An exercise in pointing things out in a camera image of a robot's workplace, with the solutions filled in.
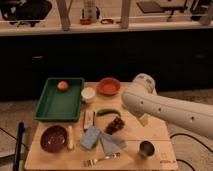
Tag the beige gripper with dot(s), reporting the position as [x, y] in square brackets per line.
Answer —
[143, 120]

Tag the green pepper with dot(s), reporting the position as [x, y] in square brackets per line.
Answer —
[102, 112]

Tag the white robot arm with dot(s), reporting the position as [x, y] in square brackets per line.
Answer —
[139, 98]

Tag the orange bowl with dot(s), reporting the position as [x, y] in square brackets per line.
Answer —
[108, 86]

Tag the purple bowl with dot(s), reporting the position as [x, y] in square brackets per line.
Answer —
[54, 139]

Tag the metal cup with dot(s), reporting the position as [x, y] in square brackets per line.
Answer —
[146, 149]

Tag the bunch of dark grapes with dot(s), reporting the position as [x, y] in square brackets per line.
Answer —
[114, 126]

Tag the grey-blue cloth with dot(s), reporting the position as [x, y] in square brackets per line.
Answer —
[111, 144]

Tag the small wooden-edged box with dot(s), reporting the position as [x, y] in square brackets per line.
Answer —
[88, 119]

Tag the blue sponge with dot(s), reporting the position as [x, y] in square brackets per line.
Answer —
[90, 137]

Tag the white cup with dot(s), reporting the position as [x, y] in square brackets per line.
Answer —
[88, 94]

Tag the silver fork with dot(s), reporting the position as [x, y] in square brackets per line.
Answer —
[92, 162]

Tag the orange fruit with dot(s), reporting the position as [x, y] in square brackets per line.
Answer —
[63, 86]

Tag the green plastic tray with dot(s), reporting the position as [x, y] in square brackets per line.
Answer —
[57, 105]

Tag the red object on shelf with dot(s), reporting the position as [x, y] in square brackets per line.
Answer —
[84, 21]

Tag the black pole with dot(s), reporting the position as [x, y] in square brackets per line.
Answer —
[18, 146]

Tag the black office chair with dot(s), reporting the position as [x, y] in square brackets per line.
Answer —
[30, 12]

